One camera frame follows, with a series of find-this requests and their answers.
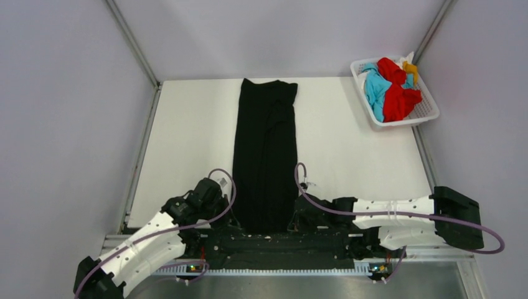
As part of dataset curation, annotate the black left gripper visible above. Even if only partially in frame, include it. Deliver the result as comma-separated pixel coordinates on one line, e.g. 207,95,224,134
200,193,240,229

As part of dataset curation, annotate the white t-shirt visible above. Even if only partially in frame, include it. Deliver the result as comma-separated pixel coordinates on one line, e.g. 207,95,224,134
395,51,415,69

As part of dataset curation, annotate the red t-shirt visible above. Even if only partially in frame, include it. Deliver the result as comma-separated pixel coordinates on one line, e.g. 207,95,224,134
377,57,422,123

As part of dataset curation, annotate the white slotted cable duct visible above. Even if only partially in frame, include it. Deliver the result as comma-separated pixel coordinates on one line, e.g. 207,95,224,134
153,262,392,277

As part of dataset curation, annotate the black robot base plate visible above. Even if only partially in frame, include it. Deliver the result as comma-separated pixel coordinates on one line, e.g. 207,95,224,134
183,227,403,270

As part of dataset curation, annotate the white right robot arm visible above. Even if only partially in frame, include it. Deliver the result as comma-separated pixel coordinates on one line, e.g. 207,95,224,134
291,186,484,257

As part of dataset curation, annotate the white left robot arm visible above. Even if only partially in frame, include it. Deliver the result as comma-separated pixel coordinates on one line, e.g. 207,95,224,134
73,173,237,298

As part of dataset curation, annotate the light blue t-shirt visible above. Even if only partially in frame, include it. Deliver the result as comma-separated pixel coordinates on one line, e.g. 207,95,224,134
362,63,390,123

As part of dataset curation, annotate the black t-shirt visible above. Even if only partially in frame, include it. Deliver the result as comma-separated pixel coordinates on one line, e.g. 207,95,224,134
232,78,298,234

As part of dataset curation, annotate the yellow t-shirt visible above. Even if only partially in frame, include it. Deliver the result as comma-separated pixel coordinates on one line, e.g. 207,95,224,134
402,61,419,86

